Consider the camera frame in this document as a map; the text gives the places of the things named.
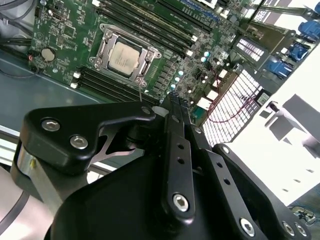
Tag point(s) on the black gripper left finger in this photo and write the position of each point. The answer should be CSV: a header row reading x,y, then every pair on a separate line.
x,y
62,125

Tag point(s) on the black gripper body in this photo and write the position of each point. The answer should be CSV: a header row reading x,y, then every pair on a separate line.
x,y
112,212

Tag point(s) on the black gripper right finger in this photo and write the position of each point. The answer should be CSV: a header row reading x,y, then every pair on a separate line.
x,y
247,185

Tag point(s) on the silver CPU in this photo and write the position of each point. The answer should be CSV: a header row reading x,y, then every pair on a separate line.
x,y
124,59

